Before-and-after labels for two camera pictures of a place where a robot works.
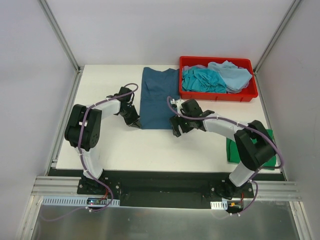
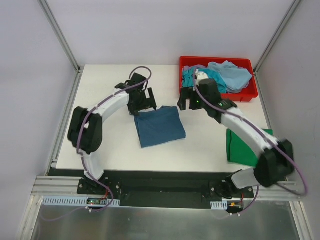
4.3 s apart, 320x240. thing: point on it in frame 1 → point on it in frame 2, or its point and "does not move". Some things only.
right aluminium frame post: x=264 y=54 does not move
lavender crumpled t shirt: x=184 y=68 does not move
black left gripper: x=131 y=118 → x=143 y=102
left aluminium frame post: x=57 y=29 does not move
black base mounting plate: x=166 y=188 does not move
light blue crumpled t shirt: x=234 y=77 does not move
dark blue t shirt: x=156 y=87 → x=161 y=126
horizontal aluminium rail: x=58 y=186 does not move
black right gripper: x=179 y=123 → x=189 y=99
